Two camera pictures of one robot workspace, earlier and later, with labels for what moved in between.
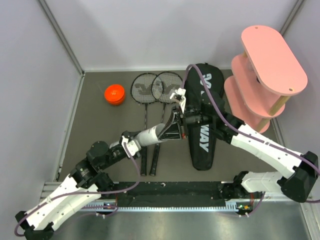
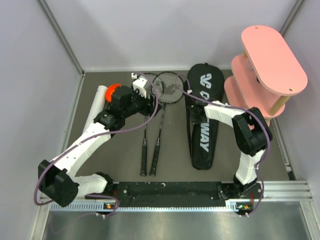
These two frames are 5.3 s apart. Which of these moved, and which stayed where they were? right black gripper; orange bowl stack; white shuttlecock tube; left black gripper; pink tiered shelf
Moved: right black gripper; white shuttlecock tube; left black gripper
Stayed: pink tiered shelf; orange bowl stack
